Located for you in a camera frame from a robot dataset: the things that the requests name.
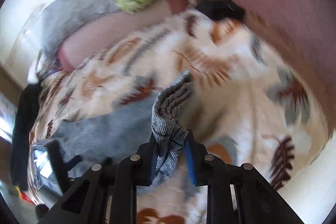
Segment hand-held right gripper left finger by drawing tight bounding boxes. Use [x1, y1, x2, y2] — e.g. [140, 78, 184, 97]
[39, 132, 158, 224]

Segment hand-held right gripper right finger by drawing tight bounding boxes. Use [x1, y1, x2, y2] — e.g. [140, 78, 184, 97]
[184, 130, 302, 224]

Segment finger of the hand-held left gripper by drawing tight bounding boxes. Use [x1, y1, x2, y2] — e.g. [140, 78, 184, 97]
[65, 154, 83, 171]

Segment light blue denim pants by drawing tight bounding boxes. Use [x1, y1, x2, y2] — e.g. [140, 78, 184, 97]
[51, 70, 196, 188]

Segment large black garment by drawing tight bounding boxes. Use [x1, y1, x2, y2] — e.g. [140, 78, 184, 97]
[10, 82, 44, 191]

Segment leaf print fleece blanket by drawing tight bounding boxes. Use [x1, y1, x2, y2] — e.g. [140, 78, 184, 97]
[26, 7, 332, 224]

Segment grey quilted blanket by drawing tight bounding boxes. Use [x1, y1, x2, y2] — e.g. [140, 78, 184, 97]
[39, 0, 124, 57]

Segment small black cloth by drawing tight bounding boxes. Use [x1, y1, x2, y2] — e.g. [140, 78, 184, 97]
[195, 0, 246, 22]

